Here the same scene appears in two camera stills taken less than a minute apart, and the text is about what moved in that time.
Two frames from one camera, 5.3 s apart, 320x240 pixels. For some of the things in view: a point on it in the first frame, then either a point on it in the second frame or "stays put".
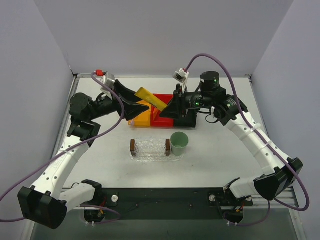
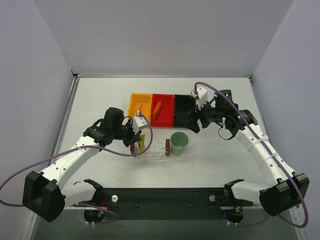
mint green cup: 179,141 stays put
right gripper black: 180,104 -> 199,117
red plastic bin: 158,121 stays put
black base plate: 168,203 stays put
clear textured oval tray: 152,150 stays put
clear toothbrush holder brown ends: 150,147 stays put
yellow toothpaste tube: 151,99 -> 141,143
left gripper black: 120,99 -> 131,138
